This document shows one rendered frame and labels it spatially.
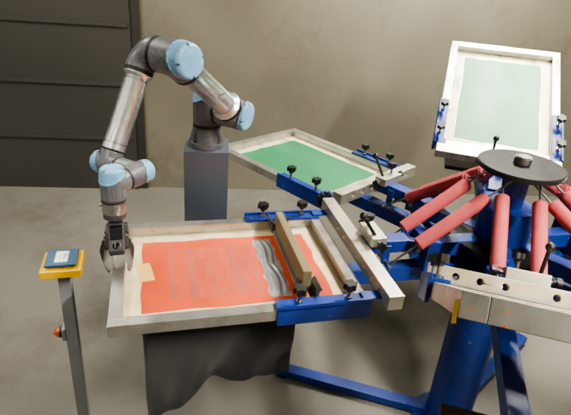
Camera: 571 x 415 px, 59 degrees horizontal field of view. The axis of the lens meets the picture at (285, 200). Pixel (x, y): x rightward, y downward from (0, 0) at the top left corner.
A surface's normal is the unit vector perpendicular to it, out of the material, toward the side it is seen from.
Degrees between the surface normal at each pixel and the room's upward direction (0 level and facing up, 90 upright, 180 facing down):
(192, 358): 92
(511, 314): 58
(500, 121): 32
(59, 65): 90
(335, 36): 90
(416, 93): 90
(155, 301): 0
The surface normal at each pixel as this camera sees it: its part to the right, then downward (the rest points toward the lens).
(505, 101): -0.08, -0.54
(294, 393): 0.07, -0.89
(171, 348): 0.28, 0.45
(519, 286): -0.20, -0.13
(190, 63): 0.80, 0.24
